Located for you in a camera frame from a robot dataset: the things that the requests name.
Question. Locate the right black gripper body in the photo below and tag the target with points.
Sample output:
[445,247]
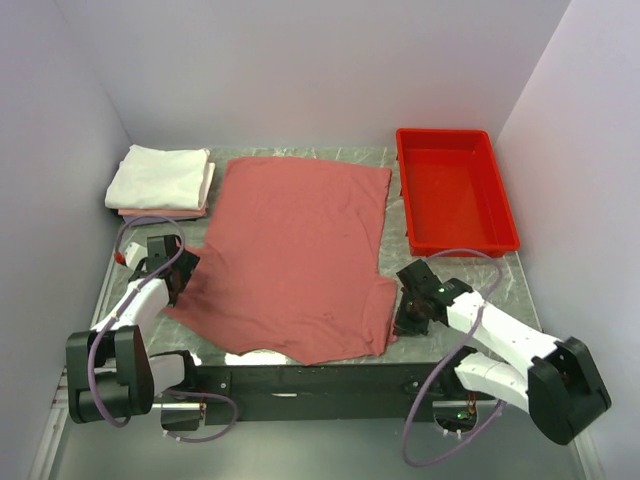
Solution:
[410,318]

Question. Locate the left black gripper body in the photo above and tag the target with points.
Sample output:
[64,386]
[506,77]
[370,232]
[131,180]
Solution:
[185,264]

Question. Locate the pink red t shirt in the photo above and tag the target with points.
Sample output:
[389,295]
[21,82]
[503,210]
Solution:
[290,261]

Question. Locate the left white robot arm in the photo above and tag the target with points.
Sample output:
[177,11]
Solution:
[110,375]

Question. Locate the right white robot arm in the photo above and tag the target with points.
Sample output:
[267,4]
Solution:
[556,382]

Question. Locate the white folded t shirt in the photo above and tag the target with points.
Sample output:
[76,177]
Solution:
[139,158]

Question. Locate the red plastic bin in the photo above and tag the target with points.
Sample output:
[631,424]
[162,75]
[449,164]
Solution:
[453,193]

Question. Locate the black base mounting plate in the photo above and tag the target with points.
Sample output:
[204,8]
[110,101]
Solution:
[305,393]

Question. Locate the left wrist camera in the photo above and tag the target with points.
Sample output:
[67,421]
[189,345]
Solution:
[131,256]

